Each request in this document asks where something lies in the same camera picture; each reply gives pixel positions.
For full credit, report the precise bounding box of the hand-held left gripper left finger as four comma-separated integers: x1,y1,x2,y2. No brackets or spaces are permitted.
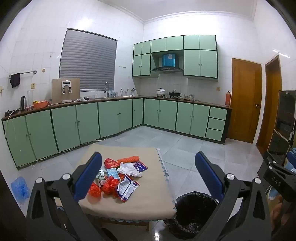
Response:
26,152,109,241

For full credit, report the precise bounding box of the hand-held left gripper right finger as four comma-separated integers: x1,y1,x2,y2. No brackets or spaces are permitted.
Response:
195,151,272,241

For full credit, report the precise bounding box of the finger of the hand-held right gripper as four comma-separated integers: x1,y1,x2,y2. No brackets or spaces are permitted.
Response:
263,151,296,177

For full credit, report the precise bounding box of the small dark printed packet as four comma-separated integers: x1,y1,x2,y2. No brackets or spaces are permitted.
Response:
96,170,105,186

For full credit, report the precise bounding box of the small red wrapper ball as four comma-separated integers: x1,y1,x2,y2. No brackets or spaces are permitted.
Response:
89,183,102,198

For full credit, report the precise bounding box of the large orange foam net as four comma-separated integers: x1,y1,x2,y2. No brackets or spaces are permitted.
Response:
102,176,121,198

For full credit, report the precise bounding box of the light blue card packet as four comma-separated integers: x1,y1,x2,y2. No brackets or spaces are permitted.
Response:
106,168,119,180

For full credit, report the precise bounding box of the red paper bag gold print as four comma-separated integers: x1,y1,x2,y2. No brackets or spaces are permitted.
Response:
103,158,121,169

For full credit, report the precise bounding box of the torn silver blue snack packet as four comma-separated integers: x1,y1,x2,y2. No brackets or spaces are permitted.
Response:
117,174,140,202

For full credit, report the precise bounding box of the white plastic bag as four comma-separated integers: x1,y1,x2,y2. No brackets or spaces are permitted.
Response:
117,162,142,178

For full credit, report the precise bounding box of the waste bin with black bag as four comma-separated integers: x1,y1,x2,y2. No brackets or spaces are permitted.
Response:
164,191,220,240

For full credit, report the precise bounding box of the orange foam net roll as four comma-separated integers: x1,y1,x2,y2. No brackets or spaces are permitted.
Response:
117,156,140,164

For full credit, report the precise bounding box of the person's right hand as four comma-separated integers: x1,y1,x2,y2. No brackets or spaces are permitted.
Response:
270,194,284,232

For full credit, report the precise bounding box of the black glass door fridge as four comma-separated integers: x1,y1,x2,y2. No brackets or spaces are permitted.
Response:
261,90,296,165

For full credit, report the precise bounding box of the green base cabinet with sink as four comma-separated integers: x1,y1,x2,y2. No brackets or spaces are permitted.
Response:
1,97,144,170

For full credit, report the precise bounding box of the table with beige cloth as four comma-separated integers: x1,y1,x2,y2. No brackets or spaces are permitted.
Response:
55,143,177,223

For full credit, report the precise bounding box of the green base cabinet with drawers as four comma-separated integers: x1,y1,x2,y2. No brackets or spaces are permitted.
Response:
143,96,232,144

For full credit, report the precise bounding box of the blue plastic bag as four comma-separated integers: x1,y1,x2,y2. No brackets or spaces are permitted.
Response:
11,176,31,204

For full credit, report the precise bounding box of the brown wooden door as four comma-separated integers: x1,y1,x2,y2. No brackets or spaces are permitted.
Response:
232,58,263,143

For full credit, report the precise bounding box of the orange plastic basket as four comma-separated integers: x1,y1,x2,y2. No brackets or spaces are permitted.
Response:
33,100,50,109

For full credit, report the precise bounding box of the clear plastic jug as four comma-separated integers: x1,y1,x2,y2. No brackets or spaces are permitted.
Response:
27,90,35,109

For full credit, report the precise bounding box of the grey window blind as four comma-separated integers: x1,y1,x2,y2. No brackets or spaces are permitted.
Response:
59,28,118,91

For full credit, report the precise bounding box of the range hood with blue film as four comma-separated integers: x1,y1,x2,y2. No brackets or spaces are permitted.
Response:
151,53,184,74

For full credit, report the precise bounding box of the dark hanging cloth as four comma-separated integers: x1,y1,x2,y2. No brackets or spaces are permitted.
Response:
10,73,21,88

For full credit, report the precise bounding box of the brown wooden door frame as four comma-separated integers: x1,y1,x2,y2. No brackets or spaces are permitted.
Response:
256,56,282,153

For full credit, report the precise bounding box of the green wall cabinet unit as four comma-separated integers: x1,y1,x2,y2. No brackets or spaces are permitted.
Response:
132,35,219,81

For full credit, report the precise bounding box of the metal towel rail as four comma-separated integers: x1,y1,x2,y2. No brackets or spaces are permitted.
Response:
9,70,37,79

